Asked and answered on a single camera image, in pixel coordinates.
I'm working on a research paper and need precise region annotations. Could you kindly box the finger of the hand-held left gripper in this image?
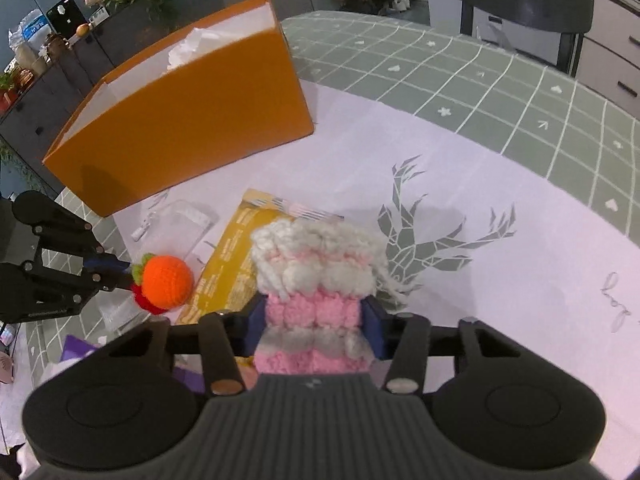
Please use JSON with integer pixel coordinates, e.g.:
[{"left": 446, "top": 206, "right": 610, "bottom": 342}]
[
  {"left": 11, "top": 191, "right": 132, "bottom": 273},
  {"left": 0, "top": 260, "right": 135, "bottom": 324}
]

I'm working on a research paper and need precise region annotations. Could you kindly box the orange crocheted fruit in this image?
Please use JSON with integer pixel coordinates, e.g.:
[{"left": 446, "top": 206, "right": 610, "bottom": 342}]
[{"left": 131, "top": 254, "right": 195, "bottom": 315}]

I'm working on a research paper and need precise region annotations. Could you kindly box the clear plastic bag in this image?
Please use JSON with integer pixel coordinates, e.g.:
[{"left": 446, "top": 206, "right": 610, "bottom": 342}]
[{"left": 97, "top": 192, "right": 220, "bottom": 333}]

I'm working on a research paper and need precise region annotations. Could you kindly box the white drawer cabinet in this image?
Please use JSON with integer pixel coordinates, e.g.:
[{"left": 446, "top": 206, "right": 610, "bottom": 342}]
[{"left": 575, "top": 0, "right": 640, "bottom": 121}]

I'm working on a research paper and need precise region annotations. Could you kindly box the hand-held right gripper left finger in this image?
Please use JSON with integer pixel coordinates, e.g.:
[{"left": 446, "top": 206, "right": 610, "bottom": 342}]
[{"left": 107, "top": 294, "right": 269, "bottom": 397}]

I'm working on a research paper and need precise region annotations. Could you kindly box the yellow packet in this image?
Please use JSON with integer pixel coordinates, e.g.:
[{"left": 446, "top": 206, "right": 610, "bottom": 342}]
[{"left": 175, "top": 188, "right": 345, "bottom": 333}]

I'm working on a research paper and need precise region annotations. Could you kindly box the pink white knitted plush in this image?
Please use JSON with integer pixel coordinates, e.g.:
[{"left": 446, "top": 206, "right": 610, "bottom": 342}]
[{"left": 249, "top": 219, "right": 423, "bottom": 376}]

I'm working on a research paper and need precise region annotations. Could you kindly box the orange cardboard box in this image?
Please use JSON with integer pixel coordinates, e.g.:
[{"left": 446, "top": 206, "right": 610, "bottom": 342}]
[{"left": 42, "top": 0, "right": 316, "bottom": 218}]

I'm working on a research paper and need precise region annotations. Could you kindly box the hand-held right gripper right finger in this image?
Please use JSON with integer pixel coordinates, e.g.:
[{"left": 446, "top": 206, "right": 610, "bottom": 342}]
[{"left": 364, "top": 295, "right": 502, "bottom": 394}]

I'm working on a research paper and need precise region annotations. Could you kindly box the dark sideboard cabinet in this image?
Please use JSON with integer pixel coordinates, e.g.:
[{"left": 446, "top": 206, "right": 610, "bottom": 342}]
[{"left": 0, "top": 0, "right": 168, "bottom": 203}]

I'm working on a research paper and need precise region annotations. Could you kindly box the white deer print cloth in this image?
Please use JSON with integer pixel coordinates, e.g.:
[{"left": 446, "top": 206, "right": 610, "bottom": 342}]
[{"left": 0, "top": 77, "right": 640, "bottom": 480}]

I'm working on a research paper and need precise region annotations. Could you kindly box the white tissue paper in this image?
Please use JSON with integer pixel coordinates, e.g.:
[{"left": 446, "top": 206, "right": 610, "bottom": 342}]
[{"left": 164, "top": 27, "right": 216, "bottom": 72}]

